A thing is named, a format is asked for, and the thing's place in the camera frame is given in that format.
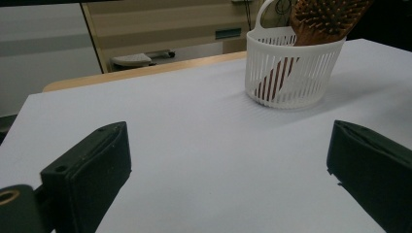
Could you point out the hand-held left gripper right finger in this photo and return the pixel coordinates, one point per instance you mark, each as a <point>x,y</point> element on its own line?
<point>375,171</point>

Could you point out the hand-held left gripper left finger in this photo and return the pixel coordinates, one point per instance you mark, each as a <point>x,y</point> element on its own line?
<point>94,168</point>

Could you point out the white slotted plastic basket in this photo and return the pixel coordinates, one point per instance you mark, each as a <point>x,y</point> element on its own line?
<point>291,74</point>

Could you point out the brown wooden hairbrush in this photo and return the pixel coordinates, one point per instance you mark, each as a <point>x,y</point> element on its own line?
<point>324,19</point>

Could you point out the wooden table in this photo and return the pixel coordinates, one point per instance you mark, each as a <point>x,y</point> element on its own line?
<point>139,72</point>

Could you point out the chair base with castor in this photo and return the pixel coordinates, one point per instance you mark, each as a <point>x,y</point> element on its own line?
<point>136,59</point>

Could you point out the white board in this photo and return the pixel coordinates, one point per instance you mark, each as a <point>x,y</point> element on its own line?
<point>210,145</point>

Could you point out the black curtain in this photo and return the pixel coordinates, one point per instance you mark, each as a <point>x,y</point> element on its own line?
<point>385,26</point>

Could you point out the beige drawer cabinet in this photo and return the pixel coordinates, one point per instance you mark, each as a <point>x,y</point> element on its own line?
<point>168,29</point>

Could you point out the black horizontal frame bar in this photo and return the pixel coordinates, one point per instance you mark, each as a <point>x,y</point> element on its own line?
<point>48,2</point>

